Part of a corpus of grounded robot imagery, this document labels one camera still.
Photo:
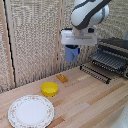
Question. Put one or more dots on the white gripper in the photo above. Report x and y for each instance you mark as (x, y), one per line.
(79, 38)

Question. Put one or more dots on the blue plastic cup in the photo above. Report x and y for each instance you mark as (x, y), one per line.
(72, 53)

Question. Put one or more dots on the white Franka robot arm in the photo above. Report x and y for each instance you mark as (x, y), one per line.
(87, 15)

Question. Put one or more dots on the black dish rack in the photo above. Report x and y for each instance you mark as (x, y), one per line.
(112, 53)

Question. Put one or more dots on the orange rectangular block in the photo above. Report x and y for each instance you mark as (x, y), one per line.
(61, 78)

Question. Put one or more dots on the yellow plastic bowl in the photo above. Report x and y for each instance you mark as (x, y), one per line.
(49, 89)

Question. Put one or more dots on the white floral-rimmed plate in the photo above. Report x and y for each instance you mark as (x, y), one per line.
(31, 111)

